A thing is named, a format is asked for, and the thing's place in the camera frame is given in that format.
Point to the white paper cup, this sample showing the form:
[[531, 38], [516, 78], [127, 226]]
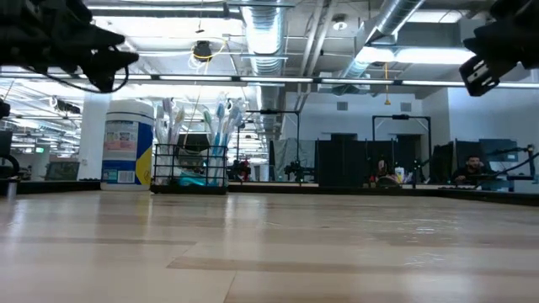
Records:
[[264, 173]]

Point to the white wipes canister blue label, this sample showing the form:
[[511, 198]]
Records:
[[126, 143]]

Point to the person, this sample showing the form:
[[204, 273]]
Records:
[[385, 168], [471, 166]]

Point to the dark laptop screen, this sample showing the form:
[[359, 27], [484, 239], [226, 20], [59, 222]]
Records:
[[62, 170]]

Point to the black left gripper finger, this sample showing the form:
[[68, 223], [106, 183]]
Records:
[[109, 67], [101, 38]]

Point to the black background robot arm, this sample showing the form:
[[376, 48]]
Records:
[[300, 170]]

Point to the white column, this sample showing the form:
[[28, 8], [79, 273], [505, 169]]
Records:
[[94, 126]]

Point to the blue white toothbrush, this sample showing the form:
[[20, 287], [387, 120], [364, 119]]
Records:
[[220, 111], [233, 113]]

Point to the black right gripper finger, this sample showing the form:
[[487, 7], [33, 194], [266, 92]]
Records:
[[480, 76]]

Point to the black partition screen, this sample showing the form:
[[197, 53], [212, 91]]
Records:
[[345, 160]]

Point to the black arched bracket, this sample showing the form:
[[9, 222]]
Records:
[[386, 182]]

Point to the flat computer monitor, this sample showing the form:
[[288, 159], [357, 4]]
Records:
[[499, 149]]

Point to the black metal frame stand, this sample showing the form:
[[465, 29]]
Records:
[[273, 112], [400, 117]]

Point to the yellow hanging pendant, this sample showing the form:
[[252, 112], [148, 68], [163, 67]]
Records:
[[386, 101]]

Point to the green white toothbrush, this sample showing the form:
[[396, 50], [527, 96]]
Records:
[[207, 118]]

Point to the black monitor back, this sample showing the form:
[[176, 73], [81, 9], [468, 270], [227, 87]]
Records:
[[442, 160]]

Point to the black curved stand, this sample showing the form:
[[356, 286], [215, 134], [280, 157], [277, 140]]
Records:
[[8, 162]]

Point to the red black background robot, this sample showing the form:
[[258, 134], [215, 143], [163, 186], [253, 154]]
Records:
[[242, 169]]

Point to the silver ceiling air duct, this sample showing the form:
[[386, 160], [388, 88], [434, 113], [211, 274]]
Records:
[[265, 33]]

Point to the long ceiling light strip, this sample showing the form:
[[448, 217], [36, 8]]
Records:
[[295, 79]]

